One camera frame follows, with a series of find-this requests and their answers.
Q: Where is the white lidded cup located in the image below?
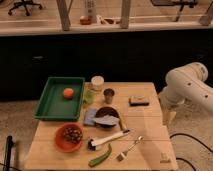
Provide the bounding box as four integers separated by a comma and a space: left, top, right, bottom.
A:
91, 76, 104, 91

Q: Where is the dark brown bowl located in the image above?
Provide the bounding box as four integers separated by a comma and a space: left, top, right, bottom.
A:
94, 106, 119, 128

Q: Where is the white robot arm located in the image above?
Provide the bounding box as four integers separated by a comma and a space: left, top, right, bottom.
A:
158, 62, 213, 125

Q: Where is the white bottle on shelf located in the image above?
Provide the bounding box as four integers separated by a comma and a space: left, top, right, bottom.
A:
85, 0, 97, 23

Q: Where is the brown block eraser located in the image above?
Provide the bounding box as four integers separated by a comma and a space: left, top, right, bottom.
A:
129, 96, 149, 106

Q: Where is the black cable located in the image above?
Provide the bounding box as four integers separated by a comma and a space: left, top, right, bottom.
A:
169, 132, 213, 171

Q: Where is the green translucent cup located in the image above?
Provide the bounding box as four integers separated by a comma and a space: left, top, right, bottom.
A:
83, 89, 94, 105

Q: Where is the silver fork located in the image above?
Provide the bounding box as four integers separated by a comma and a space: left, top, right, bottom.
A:
116, 136, 143, 162

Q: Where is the black stand post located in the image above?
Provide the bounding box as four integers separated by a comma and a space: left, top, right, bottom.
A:
3, 135, 14, 171

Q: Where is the blue sponge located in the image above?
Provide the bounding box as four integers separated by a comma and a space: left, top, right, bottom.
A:
83, 108, 97, 126

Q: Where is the black office chair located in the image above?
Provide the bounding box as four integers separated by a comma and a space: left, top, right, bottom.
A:
8, 0, 43, 16

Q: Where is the red bowl on shelf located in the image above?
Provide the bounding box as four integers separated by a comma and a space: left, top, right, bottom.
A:
79, 18, 92, 25

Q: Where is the green chili pepper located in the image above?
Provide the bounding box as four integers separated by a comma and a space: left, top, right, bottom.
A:
88, 145, 112, 167

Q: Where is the white handled brush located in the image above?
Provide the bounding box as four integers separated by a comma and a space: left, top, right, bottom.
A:
88, 129, 130, 151

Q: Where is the orange bowl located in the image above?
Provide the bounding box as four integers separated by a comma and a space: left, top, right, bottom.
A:
54, 123, 83, 153

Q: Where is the grey cloth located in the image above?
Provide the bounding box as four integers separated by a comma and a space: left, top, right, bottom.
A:
94, 115, 119, 126

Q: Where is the wooden spoon handle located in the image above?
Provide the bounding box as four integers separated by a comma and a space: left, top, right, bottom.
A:
119, 113, 127, 130

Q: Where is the orange ball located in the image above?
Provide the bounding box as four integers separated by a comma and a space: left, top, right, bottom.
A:
63, 88, 74, 99

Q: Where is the green plastic tray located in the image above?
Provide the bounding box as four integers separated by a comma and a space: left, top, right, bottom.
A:
35, 77, 85, 121

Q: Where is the small metal cup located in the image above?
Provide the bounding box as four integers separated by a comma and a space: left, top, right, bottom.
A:
103, 88, 115, 104

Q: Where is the dark grapes bunch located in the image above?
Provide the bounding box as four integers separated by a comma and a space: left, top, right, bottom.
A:
63, 128, 83, 143

